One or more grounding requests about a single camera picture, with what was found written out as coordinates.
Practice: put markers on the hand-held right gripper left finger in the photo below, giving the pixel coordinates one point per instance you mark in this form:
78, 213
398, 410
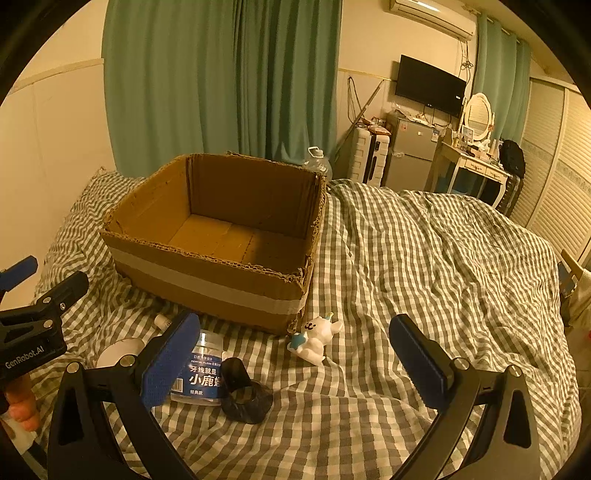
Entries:
171, 362

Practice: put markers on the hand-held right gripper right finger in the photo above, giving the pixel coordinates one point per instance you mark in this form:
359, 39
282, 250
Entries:
422, 364

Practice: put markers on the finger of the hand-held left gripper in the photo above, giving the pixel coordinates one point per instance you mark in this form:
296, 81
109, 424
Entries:
64, 286
21, 268

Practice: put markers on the clear jar with blue label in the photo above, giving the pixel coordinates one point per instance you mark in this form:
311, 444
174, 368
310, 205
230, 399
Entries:
203, 378

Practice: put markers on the small white bottle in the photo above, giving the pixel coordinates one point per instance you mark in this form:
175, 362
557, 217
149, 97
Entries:
162, 321

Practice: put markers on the white tape roll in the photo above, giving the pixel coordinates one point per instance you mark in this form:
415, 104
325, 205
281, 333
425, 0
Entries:
117, 353

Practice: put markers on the cardboard box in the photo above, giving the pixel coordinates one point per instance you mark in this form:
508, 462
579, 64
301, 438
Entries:
207, 286

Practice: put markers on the black tape roll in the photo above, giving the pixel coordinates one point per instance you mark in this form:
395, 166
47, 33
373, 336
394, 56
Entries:
244, 406

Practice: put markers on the white toy figure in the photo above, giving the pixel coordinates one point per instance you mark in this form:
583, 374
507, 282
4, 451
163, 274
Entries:
318, 337

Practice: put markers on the person's left hand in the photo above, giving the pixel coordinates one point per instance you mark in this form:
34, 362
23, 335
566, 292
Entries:
24, 408

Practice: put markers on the grey checked blanket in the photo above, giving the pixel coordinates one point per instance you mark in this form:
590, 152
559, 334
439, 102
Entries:
392, 277

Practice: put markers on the wooden chair with clutter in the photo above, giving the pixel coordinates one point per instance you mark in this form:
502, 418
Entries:
579, 290

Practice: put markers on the dark suitcase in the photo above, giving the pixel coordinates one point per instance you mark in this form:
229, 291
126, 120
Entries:
512, 194

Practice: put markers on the white dressing table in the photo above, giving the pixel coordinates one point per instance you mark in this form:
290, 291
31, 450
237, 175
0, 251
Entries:
471, 161

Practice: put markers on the white suitcase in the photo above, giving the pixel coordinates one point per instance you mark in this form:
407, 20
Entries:
367, 154

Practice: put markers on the silver small fridge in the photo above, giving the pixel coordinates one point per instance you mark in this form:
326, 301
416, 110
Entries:
411, 147

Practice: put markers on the black backpack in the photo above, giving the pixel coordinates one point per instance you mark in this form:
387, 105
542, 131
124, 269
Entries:
512, 157

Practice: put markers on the clear water jug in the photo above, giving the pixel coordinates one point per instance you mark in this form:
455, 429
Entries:
317, 164

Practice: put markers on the wide green curtain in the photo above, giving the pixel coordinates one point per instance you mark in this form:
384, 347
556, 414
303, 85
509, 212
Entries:
171, 83

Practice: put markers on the white slatted wardrobe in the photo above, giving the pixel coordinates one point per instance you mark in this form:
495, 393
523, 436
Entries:
561, 161

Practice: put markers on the white oval mirror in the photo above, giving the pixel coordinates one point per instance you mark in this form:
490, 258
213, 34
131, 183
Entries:
478, 113

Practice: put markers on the wooden broom stick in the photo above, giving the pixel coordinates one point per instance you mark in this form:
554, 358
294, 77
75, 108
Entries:
360, 113

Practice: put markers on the narrow green curtain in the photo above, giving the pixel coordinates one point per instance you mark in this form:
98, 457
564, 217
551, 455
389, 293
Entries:
501, 64

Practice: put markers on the white air conditioner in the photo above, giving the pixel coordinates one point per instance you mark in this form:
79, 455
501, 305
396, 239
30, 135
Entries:
434, 16

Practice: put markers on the black wall television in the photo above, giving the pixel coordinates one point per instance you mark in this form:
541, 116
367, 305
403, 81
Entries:
429, 85

